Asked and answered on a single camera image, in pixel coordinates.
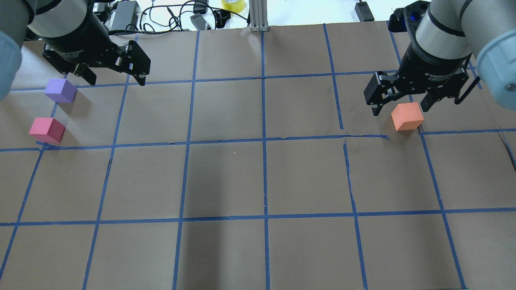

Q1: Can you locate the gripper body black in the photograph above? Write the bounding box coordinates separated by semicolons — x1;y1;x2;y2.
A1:
42;17;125;74
387;42;474;103

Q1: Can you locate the orange foam cube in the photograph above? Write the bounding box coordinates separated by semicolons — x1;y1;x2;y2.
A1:
391;102;424;131

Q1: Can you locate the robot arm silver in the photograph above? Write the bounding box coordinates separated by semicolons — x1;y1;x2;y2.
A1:
364;0;516;116
0;0;151;99

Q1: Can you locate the purple foam cube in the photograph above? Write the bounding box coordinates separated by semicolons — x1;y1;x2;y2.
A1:
44;79;77;103

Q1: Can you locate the grey power adapter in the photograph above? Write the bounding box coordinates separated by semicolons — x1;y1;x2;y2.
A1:
110;0;139;31

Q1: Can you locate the pink foam cube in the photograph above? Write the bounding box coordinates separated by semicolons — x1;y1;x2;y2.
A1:
28;117;66;143

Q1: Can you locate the black power brick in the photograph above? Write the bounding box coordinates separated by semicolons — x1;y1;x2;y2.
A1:
354;0;375;22

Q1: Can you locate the yellow tape roll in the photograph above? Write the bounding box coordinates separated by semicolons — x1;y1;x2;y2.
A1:
221;0;246;13

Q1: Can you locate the black cable bundle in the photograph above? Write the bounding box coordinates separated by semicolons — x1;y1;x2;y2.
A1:
133;0;248;34

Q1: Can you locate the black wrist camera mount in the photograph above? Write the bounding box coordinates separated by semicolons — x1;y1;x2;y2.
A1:
388;0;431;33

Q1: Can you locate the aluminium profile post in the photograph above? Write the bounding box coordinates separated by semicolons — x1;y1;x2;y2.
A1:
249;0;269;32

